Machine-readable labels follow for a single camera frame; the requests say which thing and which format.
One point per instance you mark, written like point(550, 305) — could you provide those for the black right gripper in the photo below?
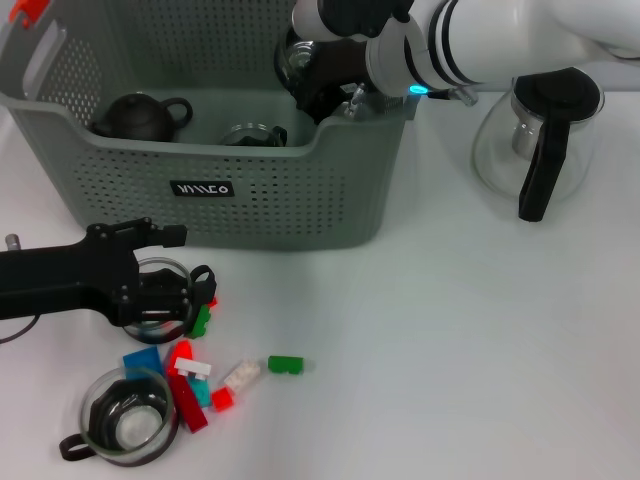
point(342, 67)

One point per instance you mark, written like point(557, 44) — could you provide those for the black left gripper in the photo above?
point(60, 280)

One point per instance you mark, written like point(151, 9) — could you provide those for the glass teacup black sleeve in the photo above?
point(130, 425)
point(250, 136)
point(295, 60)
point(150, 336)

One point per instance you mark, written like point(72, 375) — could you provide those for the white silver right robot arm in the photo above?
point(500, 35)

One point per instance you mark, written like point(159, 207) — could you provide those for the grey-green perforated storage bin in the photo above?
point(200, 210)

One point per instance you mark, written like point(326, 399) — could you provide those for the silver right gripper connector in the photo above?
point(355, 100)

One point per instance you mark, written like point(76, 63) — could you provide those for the small red toy brick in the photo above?
point(213, 302)
point(222, 400)

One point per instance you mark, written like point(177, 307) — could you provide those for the green toy brick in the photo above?
point(199, 324)
point(285, 364)

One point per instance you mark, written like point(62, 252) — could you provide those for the orange-red toy brick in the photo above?
point(181, 352)

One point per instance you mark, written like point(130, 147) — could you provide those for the blue flat toy plate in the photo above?
point(142, 360)

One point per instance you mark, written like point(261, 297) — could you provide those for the silver vented right wrist box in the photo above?
point(360, 15)

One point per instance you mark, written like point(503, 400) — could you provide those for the white toy brick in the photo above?
point(192, 368)

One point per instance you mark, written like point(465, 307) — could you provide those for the teal toy brick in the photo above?
point(202, 392)

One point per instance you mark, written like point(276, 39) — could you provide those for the beige translucent toy brick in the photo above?
point(242, 375)

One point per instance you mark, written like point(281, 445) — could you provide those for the dark red long brick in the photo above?
point(190, 407)

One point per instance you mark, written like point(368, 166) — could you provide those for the black clay teapot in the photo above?
point(135, 117)

